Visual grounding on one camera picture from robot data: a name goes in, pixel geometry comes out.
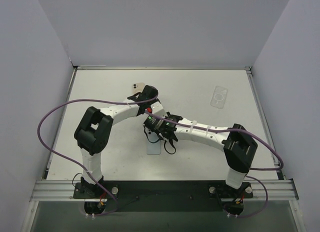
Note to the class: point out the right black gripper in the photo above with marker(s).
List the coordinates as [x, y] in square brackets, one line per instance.
[151, 127]

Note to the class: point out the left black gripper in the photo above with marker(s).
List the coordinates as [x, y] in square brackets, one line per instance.
[139, 97]

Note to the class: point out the light blue phone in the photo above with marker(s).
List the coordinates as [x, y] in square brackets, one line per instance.
[153, 146]

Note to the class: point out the clear phone case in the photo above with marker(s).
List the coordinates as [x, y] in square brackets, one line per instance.
[219, 97]

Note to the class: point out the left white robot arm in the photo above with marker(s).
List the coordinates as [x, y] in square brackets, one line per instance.
[93, 132]

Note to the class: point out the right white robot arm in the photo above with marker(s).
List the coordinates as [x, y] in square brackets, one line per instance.
[238, 147]

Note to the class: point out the beige cased phone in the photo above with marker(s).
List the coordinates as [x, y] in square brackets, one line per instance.
[137, 87]

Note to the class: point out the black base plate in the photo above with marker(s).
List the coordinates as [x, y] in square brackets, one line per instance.
[151, 203]

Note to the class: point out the aluminium front rail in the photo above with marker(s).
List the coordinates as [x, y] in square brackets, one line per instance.
[58, 190]

